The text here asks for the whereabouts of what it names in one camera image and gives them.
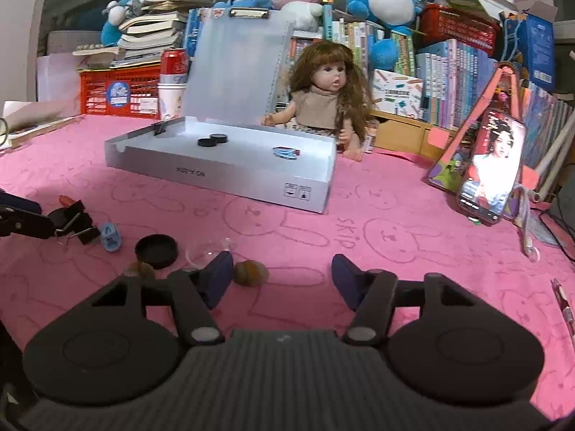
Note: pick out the grey cardboard box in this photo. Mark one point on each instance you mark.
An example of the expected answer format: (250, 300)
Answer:
(215, 175)

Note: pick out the pink phone stand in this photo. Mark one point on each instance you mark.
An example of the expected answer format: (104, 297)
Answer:
(503, 85)

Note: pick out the wooden drawer organizer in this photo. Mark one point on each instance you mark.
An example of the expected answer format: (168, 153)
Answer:
(404, 132)

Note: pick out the blue and white plush toy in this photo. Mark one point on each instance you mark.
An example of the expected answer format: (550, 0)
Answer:
(114, 22)

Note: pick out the large blue plush toy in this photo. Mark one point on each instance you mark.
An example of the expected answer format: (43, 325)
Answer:
(386, 4)

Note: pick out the white pipe frame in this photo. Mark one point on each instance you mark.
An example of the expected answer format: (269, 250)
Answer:
(559, 152)

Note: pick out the brown-haired doll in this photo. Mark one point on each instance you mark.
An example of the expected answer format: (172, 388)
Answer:
(321, 98)

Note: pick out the brown acorn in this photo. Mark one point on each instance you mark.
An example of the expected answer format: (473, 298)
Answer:
(251, 274)
(140, 270)

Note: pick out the black round lid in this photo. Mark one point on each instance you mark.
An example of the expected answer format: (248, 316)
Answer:
(156, 250)

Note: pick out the white paper cup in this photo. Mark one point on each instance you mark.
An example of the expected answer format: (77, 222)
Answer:
(170, 101)

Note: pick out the small blue hair clip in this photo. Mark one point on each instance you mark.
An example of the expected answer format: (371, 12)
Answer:
(110, 238)

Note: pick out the row of books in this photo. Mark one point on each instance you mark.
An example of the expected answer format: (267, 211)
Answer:
(449, 81)

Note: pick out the smartphone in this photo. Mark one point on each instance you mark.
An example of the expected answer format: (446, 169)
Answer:
(492, 166)

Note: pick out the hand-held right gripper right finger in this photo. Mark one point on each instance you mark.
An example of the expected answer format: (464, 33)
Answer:
(348, 278)

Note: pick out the red soda can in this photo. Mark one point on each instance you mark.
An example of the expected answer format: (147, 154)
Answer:
(174, 66)

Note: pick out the stack of books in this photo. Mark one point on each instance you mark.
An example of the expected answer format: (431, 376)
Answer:
(148, 27)

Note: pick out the colourful printed box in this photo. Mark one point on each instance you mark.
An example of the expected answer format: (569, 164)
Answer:
(397, 94)

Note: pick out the pink rabbit print towel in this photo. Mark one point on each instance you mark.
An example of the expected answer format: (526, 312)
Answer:
(404, 251)

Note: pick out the red plastic basket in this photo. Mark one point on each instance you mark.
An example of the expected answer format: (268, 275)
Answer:
(460, 29)
(119, 92)

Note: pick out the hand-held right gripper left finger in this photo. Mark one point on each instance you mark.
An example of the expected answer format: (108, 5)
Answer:
(215, 278)

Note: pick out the small white bottle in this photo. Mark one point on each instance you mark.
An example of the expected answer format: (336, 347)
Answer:
(369, 143)

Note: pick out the pen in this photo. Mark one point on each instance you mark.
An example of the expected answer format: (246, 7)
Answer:
(565, 309)

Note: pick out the translucent plastic clipboard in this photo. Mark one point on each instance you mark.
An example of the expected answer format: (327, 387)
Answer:
(233, 67)

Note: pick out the blue box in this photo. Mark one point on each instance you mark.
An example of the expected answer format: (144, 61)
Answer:
(532, 49)

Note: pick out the large blue hair clip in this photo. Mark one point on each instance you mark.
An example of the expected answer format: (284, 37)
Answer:
(283, 155)

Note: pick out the clear plastic dish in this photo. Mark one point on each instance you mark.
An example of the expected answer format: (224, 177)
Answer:
(202, 251)

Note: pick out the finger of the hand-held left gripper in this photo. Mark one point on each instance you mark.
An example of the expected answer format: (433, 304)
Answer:
(27, 226)
(20, 203)

